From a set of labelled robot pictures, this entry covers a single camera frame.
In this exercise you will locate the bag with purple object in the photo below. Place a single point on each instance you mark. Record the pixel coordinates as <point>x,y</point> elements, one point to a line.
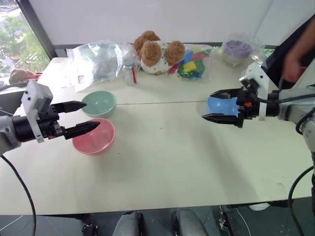
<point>242,39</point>

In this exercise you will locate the red brown cloth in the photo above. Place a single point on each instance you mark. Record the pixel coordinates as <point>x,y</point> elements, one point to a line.
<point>23,75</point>

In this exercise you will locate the grey rounded shape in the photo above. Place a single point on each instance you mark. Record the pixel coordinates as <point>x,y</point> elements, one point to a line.
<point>128,225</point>
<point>189,222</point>

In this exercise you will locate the clear bottle with red label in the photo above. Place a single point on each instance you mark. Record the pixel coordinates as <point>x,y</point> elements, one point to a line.
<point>129,73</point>

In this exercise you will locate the person's black garment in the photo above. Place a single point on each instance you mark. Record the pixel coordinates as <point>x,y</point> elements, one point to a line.
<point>275,61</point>

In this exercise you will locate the bag of colourful pieces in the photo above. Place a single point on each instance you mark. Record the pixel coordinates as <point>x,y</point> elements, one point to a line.
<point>192,66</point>

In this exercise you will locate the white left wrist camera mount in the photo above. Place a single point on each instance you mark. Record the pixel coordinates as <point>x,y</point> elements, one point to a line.
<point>37,96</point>

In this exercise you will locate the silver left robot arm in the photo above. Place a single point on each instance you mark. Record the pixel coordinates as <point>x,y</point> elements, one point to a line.
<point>9,132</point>

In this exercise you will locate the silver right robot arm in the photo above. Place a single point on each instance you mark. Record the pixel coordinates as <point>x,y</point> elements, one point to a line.
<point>289,108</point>

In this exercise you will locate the green bowl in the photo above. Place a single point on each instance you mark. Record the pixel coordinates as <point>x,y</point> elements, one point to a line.
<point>103,104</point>

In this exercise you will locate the blue bowl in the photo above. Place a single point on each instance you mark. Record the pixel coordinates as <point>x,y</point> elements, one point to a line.
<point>221,105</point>

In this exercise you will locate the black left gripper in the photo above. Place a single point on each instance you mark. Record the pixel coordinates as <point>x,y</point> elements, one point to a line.
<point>50,123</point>

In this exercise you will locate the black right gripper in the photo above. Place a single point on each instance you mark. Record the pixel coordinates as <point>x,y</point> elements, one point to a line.
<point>248,108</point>

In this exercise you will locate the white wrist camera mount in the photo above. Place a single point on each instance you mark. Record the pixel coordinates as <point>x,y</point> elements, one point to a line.
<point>37,96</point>
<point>256,73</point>

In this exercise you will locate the large clear plastic bag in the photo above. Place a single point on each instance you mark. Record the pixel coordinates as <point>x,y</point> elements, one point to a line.
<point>98,61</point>

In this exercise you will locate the person's bare hand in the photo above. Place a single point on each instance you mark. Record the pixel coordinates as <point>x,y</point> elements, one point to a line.
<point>296,64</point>

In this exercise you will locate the brown white plush toy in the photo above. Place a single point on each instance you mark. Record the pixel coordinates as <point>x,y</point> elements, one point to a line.
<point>152,54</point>

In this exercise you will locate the pink red bowl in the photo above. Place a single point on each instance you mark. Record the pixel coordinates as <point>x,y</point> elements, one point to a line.
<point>98,141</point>

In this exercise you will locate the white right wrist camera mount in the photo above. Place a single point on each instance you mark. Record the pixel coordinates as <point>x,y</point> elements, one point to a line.
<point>256,73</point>

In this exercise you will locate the black window frame post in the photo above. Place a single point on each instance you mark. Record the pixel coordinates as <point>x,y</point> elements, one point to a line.
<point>39,29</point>

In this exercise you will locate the white shoe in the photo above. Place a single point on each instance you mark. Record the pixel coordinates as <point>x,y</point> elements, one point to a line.
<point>258,207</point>

